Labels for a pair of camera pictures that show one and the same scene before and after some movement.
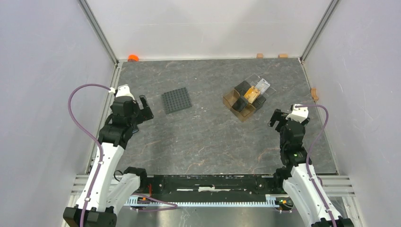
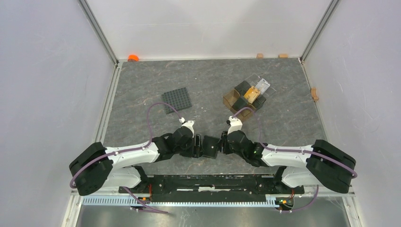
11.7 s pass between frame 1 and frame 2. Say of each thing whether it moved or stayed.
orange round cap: stayed
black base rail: stayed
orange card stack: stayed
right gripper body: moved
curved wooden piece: stayed
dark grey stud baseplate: stayed
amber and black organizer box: stayed
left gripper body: moved
